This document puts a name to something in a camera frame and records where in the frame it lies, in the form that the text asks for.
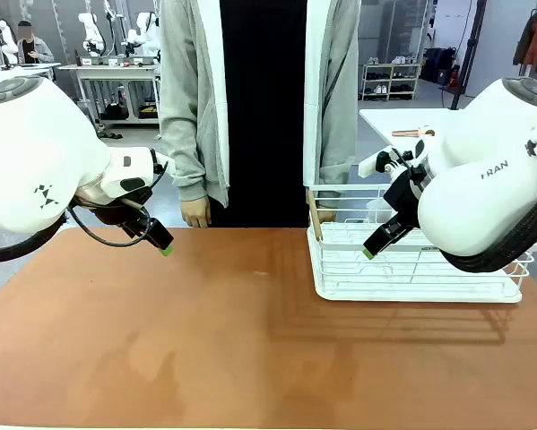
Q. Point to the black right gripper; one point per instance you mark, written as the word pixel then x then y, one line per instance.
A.
pixel 404 197

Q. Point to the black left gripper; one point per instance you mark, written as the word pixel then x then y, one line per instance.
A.
pixel 120 217

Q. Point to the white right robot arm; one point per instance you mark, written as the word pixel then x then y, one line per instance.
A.
pixel 487 179

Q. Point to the person's right forearm grey sleeve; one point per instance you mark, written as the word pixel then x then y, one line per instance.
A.
pixel 185 157

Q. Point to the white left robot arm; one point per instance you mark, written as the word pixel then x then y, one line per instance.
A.
pixel 35 148

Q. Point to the person's left forearm grey sleeve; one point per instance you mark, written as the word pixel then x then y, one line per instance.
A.
pixel 337 152

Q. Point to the person's right hand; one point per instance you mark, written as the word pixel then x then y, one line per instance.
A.
pixel 196 212

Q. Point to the person's left hand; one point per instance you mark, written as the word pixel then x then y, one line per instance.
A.
pixel 327 214

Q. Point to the white crumpled plastic bag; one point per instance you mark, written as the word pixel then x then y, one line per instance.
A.
pixel 378 210

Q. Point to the dark sandals on floor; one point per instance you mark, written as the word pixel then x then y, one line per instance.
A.
pixel 111 134

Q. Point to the large white side table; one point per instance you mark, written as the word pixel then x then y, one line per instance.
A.
pixel 398 118

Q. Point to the black bag under workbench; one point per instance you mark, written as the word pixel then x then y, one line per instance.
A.
pixel 115 112

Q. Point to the light wooden shoe rack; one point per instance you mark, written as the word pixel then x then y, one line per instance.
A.
pixel 391 83

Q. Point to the person in grey cardigan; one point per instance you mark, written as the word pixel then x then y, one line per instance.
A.
pixel 263 112

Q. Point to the white background workbench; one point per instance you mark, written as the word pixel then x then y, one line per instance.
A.
pixel 111 69

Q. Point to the black luggage pile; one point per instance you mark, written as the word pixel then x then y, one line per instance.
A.
pixel 438 65

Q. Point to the black slanted stand pole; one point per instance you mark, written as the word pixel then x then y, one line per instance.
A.
pixel 467 54

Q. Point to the white background desk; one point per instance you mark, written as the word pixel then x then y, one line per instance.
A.
pixel 30 69

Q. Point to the seated person in background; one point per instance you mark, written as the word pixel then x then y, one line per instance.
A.
pixel 32 49

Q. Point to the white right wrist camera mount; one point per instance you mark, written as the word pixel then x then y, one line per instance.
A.
pixel 371 162

